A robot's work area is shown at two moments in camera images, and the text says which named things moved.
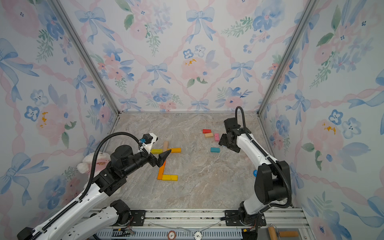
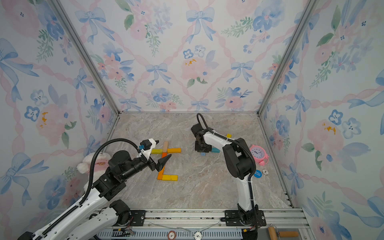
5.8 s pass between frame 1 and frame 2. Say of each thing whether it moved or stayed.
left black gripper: moved
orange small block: stayed
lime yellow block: stayed
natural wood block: stayed
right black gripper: moved
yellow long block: stayed
